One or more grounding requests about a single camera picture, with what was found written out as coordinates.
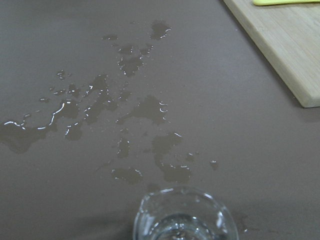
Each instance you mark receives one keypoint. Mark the clear glass cup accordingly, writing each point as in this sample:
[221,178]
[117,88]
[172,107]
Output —
[183,213]

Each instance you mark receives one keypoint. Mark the wooden cutting board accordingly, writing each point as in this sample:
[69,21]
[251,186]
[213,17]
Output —
[288,35]

